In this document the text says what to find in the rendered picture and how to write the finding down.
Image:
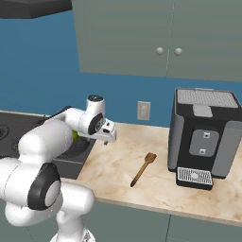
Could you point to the dark grey range hood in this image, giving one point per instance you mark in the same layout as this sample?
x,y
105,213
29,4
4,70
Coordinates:
x,y
31,8

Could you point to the white wall socket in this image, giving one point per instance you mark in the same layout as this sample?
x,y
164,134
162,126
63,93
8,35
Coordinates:
x,y
143,110

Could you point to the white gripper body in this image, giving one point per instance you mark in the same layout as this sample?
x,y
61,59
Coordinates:
x,y
94,135

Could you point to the black and grey coffee machine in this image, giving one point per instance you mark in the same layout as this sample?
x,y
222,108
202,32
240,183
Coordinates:
x,y
204,141

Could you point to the black hob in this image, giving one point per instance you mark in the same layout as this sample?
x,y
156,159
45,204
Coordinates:
x,y
9,132

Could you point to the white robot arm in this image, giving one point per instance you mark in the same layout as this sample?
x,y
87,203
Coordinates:
x,y
38,176

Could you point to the dark grey pot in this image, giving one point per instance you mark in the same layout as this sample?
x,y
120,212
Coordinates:
x,y
80,148

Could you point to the grey-green upper cupboard door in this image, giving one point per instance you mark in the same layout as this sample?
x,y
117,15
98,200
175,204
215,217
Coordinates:
x,y
123,34
208,38

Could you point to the grey-green lower cupboard door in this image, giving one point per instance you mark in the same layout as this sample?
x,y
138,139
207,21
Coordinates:
x,y
204,231
132,225

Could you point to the green lime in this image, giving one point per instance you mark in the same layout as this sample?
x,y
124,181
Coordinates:
x,y
75,135

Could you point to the grey-green cupboard door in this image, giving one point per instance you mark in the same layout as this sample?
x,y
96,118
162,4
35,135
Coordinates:
x,y
123,34
132,225
204,231
208,38

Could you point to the wooden spatula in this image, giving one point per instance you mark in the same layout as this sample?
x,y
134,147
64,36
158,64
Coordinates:
x,y
142,170

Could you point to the round grey cupboard knob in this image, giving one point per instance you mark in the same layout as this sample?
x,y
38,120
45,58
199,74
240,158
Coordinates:
x,y
178,51
159,50

